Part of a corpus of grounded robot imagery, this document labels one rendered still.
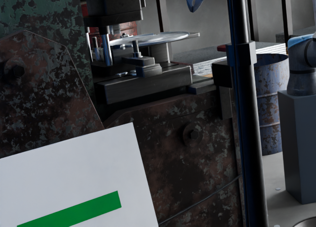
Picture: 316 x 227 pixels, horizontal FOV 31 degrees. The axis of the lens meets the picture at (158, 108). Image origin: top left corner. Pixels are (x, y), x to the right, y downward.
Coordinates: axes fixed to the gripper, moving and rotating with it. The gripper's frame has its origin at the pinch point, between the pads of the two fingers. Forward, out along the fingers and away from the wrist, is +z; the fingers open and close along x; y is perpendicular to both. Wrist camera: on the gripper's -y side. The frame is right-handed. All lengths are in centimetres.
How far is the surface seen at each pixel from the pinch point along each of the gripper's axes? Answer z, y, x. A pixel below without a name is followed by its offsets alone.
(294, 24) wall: 50, 489, -56
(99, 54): 20.4, -7.5, 26.8
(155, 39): 11.9, -4.0, 9.5
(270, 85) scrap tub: 41, 102, -34
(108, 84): 22.3, -33.4, 15.3
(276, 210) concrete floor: 76, 31, -46
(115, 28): 10.5, -9.3, 22.3
